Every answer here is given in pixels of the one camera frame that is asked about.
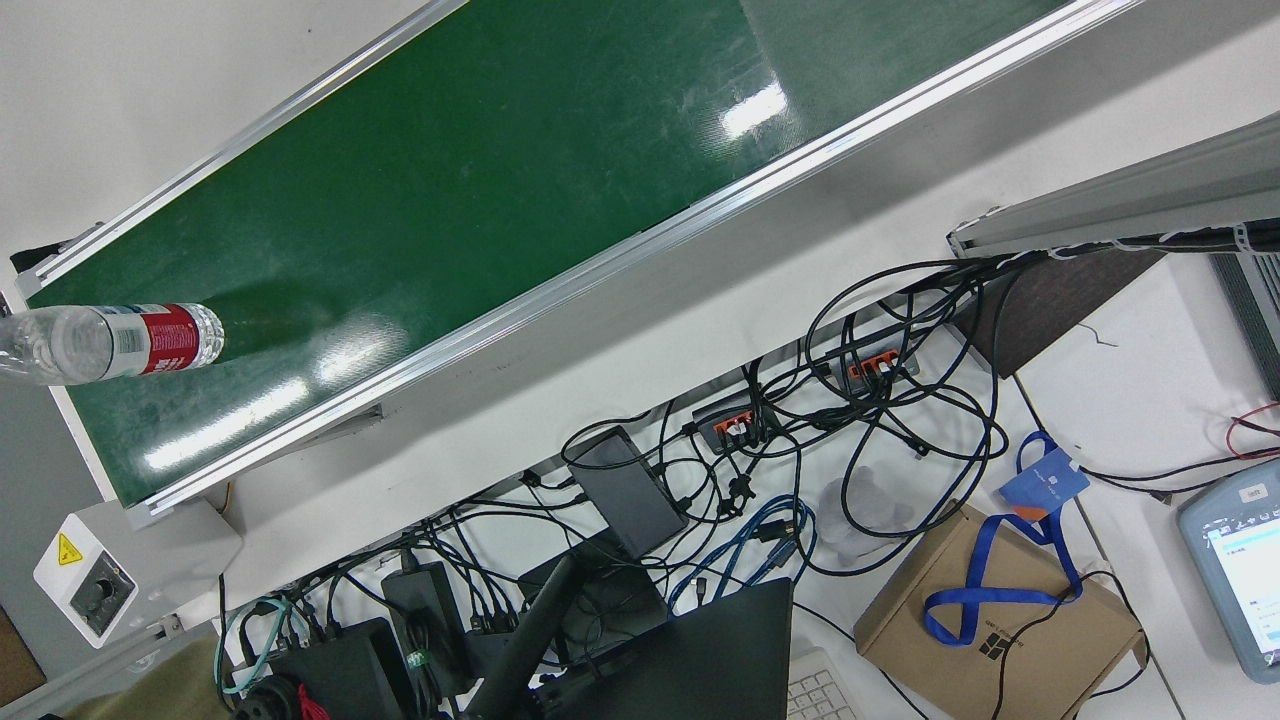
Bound clear water bottle red label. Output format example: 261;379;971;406
0;303;226;387

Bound short black power strip orange switches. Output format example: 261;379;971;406
692;388;786;451

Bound dark grey rectangular hub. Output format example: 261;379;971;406
566;425;691;561

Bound long black power strip orange switches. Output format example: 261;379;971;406
812;322;921;389

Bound flat black device under hub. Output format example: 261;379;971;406
518;535;669;651

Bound clear plastic bag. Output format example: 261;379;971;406
818;465;916;571

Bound black round pole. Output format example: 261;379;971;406
465;553;586;720

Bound black laptop lid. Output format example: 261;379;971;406
540;577;796;720

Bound black power adapter brick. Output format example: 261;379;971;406
381;560;471;691

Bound white keyboard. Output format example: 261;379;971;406
785;648;871;720

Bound dark brown board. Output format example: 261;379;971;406
950;250;1166;379

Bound black box device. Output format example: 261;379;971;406
268;617;416;720

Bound brown cardboard box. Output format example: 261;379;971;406
853;500;1149;720

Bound black round knob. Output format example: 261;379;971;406
232;675;306;720

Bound grey aluminium beam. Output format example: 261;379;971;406
947;110;1280;261

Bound white conveyor speed control box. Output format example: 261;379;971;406
33;498;243;649

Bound olive green cloth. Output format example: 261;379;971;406
60;640;236;720

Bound grey ribbed vent device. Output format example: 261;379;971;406
1208;250;1280;401

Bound grey teach pendant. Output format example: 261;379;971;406
1177;457;1280;685

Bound brown cardboard panel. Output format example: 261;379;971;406
0;603;48;706

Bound blue cable bundle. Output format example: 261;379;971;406
665;495;819;616

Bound green conveyor belt aluminium frame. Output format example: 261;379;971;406
12;0;1146;529

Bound blue lanyard with card badge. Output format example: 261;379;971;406
922;430;1091;647

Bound teal cable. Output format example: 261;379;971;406
215;595;321;696

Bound black cable under beam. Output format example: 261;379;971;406
1040;228;1280;259

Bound red cable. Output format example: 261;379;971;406
1227;403;1280;461

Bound aluminium profile rail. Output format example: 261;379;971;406
0;615;216;720

